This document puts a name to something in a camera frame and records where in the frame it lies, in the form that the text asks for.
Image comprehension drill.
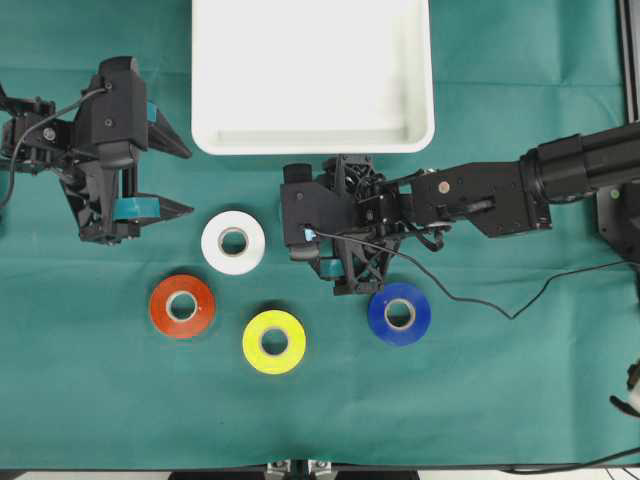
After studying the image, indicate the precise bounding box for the aluminium frame post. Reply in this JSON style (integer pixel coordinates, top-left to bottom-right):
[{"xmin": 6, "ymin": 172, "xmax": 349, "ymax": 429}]
[{"xmin": 617, "ymin": 0, "xmax": 639, "ymax": 123}]

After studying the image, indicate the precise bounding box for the green table cloth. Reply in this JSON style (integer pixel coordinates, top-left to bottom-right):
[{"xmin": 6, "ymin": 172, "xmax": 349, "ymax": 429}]
[{"xmin": 0, "ymin": 0, "xmax": 640, "ymax": 472}]

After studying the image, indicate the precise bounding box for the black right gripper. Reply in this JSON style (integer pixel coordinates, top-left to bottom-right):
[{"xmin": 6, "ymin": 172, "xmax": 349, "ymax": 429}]
[{"xmin": 314, "ymin": 155, "xmax": 400, "ymax": 296}]

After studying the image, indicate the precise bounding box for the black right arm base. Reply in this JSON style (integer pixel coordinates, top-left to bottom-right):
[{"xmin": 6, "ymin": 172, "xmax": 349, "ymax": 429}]
[{"xmin": 596, "ymin": 183, "xmax": 639, "ymax": 270}]

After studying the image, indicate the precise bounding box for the white plastic case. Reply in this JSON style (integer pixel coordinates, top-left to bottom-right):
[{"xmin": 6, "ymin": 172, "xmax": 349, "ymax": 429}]
[{"xmin": 191, "ymin": 1, "xmax": 436, "ymax": 155}]

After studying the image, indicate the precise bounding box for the red tape roll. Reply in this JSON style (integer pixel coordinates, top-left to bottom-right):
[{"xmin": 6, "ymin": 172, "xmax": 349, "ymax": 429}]
[{"xmin": 149, "ymin": 274, "xmax": 216, "ymax": 340}]

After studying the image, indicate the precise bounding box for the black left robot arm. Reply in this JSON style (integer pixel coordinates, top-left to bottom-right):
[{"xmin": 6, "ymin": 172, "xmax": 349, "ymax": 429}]
[{"xmin": 1, "ymin": 81, "xmax": 193, "ymax": 245}]

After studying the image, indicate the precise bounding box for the yellow tape roll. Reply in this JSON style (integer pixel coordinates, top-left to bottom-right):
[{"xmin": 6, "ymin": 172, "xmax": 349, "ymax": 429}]
[{"xmin": 242, "ymin": 310, "xmax": 307, "ymax": 375}]

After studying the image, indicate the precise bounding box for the white object at edge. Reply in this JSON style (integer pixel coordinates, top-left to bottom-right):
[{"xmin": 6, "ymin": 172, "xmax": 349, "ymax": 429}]
[{"xmin": 609, "ymin": 362, "xmax": 639, "ymax": 418}]

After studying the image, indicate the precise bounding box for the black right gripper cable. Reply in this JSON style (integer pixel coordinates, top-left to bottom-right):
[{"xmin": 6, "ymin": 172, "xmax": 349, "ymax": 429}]
[{"xmin": 315, "ymin": 227, "xmax": 640, "ymax": 321}]

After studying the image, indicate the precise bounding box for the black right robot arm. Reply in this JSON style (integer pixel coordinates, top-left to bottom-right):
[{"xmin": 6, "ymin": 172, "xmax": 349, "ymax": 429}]
[{"xmin": 299, "ymin": 123, "xmax": 639, "ymax": 270}]

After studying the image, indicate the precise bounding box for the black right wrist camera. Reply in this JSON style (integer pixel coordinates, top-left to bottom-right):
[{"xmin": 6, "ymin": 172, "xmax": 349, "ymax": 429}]
[{"xmin": 280, "ymin": 158, "xmax": 359, "ymax": 261}]

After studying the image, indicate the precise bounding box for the blue tape roll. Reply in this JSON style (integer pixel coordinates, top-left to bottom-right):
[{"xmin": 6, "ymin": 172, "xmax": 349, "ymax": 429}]
[{"xmin": 368, "ymin": 283, "xmax": 431, "ymax": 347}]

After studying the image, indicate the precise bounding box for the white tape roll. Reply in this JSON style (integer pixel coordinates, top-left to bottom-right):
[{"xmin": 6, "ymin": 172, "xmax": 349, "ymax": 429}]
[{"xmin": 201, "ymin": 210, "xmax": 266, "ymax": 275}]

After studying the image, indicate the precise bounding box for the black cable bottom right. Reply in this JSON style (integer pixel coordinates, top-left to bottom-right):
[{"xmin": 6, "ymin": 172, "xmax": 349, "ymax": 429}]
[{"xmin": 497, "ymin": 447, "xmax": 640, "ymax": 475}]

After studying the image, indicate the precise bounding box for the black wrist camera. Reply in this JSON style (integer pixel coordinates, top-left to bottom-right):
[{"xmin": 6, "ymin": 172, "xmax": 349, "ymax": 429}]
[
  {"xmin": 280, "ymin": 158, "xmax": 359, "ymax": 261},
  {"xmin": 75, "ymin": 56, "xmax": 149, "ymax": 170}
]

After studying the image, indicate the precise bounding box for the metal bracket at table edge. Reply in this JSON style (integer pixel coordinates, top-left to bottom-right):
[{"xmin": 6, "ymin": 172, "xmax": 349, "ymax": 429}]
[{"xmin": 264, "ymin": 459, "xmax": 337, "ymax": 480}]

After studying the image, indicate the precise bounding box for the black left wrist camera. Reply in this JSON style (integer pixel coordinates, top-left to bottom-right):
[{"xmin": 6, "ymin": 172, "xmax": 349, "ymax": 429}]
[{"xmin": 75, "ymin": 56, "xmax": 149, "ymax": 170}]

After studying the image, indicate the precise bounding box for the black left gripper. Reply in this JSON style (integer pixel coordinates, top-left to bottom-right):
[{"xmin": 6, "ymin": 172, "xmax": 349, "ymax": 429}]
[{"xmin": 57, "ymin": 87, "xmax": 193, "ymax": 245}]

